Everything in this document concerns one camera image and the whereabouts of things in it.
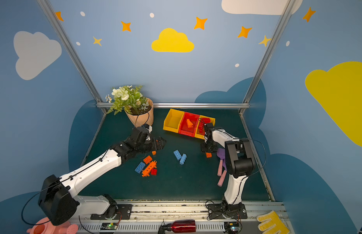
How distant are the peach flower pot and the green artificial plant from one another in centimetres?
3

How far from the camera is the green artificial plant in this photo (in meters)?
0.89

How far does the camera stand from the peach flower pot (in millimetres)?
979
